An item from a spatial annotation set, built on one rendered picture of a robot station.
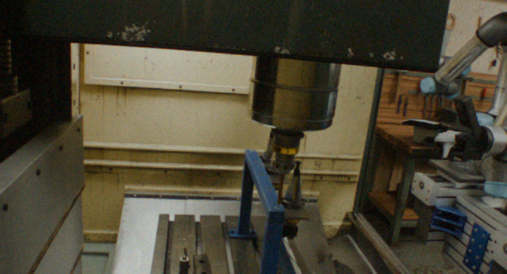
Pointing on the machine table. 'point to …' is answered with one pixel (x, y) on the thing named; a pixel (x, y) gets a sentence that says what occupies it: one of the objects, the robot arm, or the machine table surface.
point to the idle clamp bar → (201, 264)
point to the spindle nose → (293, 93)
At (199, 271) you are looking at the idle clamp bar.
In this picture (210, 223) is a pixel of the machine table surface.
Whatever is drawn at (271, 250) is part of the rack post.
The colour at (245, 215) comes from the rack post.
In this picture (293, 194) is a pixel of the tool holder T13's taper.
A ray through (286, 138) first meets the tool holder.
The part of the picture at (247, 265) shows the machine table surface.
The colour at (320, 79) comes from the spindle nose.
